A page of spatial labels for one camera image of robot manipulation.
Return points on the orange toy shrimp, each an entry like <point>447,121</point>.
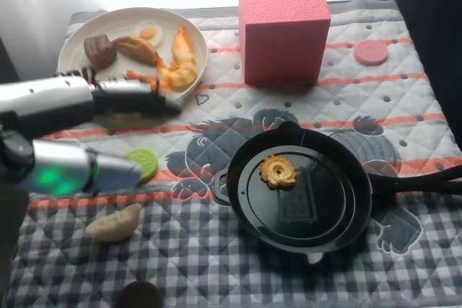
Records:
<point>182,66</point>

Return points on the toy fried egg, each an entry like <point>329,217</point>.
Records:
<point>149,34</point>

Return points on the grey quilt with bear print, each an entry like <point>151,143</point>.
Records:
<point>180,250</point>

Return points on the tan toy bread piece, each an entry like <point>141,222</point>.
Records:
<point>137,50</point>

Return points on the pink round cookie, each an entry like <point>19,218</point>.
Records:
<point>370,52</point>

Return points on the cream round plate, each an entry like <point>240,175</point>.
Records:
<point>74,53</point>

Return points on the red cube box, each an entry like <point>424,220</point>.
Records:
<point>285,41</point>

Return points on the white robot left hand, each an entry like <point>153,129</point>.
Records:
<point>47,99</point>

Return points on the yellow butter cookie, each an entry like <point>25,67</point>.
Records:
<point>278,172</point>

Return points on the brown chocolate toy piece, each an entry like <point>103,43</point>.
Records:
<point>99,52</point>

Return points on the dark brown round cookie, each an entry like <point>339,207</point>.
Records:
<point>139,295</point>

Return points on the green round cookie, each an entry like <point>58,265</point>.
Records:
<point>148,167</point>

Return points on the black pan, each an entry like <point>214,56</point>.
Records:
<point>307,214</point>

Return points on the white toy dumpling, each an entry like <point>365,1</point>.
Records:
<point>113,223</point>

